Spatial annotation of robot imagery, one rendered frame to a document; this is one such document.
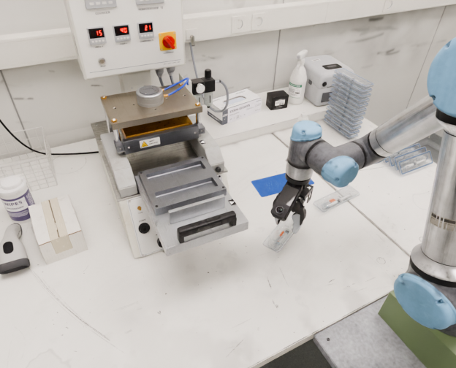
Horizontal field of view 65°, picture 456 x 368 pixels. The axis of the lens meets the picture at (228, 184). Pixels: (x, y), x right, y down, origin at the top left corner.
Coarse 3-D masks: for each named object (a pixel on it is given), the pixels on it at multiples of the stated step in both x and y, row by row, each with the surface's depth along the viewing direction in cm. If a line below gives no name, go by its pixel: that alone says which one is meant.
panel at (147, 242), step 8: (128, 200) 103; (136, 200) 104; (136, 208) 105; (144, 208) 106; (136, 216) 105; (144, 216) 106; (136, 224) 106; (152, 224) 108; (136, 232) 106; (152, 232) 108; (144, 240) 108; (152, 240) 109; (144, 248) 108; (152, 248) 109; (160, 248) 110
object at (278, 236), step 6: (288, 216) 116; (282, 222) 114; (288, 222) 114; (276, 228) 112; (282, 228) 112; (288, 228) 112; (270, 234) 110; (276, 234) 110; (282, 234) 110; (288, 234) 110; (270, 240) 108; (276, 240) 108; (282, 240) 108; (270, 246) 106; (276, 246) 106
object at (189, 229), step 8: (216, 216) 87; (224, 216) 87; (232, 216) 87; (192, 224) 85; (200, 224) 85; (208, 224) 85; (216, 224) 87; (232, 224) 89; (184, 232) 83; (192, 232) 84
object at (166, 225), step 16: (144, 192) 99; (176, 208) 88; (192, 208) 90; (208, 208) 92; (224, 208) 95; (160, 224) 90; (176, 224) 90; (224, 224) 90; (240, 224) 91; (160, 240) 88; (176, 240) 86; (192, 240) 86; (208, 240) 89
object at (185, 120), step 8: (160, 120) 111; (168, 120) 111; (176, 120) 111; (184, 120) 111; (128, 128) 107; (136, 128) 107; (144, 128) 107; (152, 128) 108; (160, 128) 108; (168, 128) 108; (128, 136) 104; (136, 136) 105
